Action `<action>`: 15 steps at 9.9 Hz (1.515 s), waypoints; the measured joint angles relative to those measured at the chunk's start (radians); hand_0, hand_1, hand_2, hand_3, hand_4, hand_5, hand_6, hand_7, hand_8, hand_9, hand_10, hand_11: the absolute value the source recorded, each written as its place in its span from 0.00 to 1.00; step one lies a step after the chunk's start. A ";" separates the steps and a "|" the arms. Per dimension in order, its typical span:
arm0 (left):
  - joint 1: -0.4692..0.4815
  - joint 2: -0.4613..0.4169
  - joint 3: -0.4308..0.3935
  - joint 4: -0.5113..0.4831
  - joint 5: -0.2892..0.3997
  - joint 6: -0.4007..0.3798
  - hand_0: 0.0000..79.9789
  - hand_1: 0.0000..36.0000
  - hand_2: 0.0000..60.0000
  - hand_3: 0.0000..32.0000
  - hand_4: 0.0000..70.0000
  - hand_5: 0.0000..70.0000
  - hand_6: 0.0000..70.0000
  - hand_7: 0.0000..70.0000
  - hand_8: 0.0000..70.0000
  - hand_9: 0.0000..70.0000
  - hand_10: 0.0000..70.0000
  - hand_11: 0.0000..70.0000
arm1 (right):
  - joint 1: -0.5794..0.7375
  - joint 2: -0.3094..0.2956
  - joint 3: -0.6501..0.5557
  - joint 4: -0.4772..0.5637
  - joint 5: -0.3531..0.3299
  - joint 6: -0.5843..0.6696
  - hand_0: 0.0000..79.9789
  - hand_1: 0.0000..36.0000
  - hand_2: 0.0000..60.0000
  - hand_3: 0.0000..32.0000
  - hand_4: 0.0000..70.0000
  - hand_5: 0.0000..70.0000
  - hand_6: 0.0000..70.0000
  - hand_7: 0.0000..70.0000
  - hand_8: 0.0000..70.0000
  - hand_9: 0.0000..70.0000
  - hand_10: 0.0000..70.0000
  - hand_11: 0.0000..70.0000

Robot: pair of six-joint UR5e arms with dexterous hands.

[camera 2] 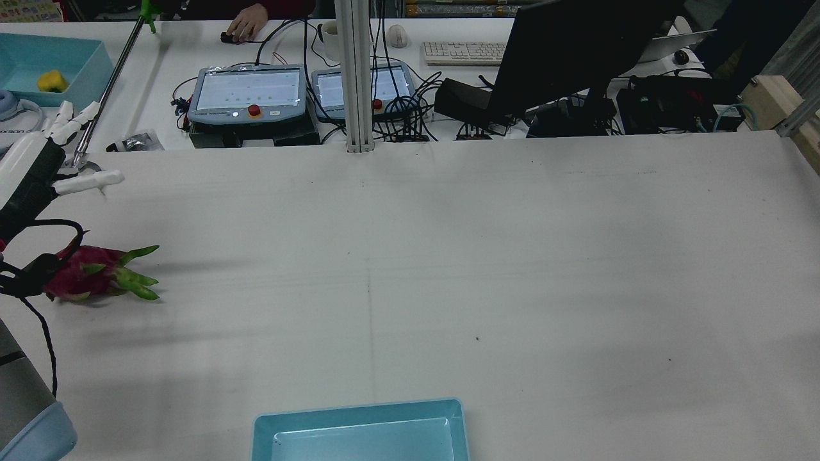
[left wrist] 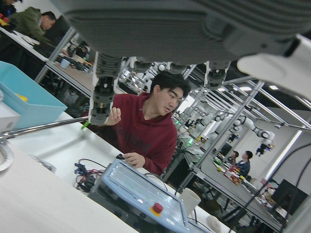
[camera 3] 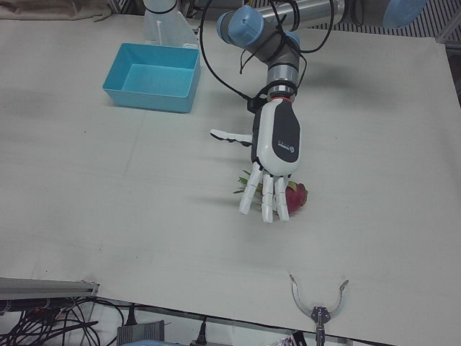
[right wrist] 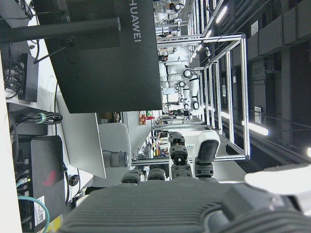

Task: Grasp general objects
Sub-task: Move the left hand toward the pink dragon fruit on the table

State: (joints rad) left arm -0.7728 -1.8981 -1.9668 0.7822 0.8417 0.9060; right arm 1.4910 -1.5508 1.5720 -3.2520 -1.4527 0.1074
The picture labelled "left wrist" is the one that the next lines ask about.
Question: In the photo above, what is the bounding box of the metal utensil with green tip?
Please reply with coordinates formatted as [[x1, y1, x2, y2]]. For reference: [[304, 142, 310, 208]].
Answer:
[[0, 116, 91, 146]]

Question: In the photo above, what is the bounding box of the white cardboard box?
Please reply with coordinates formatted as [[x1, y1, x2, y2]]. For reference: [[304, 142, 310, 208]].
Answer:
[[0, 103, 22, 133]]

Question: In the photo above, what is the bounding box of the black control box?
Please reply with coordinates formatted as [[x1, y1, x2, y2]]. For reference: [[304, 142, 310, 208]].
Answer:
[[88, 181, 156, 233]]

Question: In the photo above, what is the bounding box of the person in blue jacket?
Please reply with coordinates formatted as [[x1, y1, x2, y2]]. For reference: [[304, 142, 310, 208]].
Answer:
[[237, 150, 254, 178]]

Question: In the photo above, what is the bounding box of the black monitor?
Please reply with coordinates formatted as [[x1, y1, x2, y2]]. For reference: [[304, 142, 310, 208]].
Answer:
[[272, 179, 309, 216]]

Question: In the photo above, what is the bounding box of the left grey white robot hand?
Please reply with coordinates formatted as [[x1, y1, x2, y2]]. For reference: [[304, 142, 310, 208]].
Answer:
[[50, 0, 311, 126]]

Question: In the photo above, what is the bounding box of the person in green jacket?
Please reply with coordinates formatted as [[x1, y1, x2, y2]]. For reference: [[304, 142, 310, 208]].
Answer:
[[9, 6, 58, 49]]

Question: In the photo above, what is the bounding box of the bundle of coloured cables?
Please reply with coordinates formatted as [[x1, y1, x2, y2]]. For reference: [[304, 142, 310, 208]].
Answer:
[[74, 158, 109, 193]]

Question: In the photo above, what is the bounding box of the white round lump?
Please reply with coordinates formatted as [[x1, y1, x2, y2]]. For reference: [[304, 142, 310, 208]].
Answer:
[[206, 215, 223, 232]]

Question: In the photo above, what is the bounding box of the person in maroon hoodie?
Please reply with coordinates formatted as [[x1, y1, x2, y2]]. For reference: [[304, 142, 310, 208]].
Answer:
[[97, 70, 192, 176]]

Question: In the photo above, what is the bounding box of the teal plastic bin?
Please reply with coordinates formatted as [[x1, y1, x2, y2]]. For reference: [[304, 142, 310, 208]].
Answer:
[[0, 60, 68, 130]]

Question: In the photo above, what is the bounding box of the white paper cup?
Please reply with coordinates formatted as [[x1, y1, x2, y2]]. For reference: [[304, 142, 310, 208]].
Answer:
[[181, 187, 202, 217]]

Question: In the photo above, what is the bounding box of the grey ribbed ring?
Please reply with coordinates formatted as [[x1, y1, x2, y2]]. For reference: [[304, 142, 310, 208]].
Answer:
[[0, 142, 14, 172]]

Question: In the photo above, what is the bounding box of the seated person in dark top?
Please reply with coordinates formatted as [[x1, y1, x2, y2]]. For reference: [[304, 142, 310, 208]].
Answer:
[[227, 150, 240, 166]]

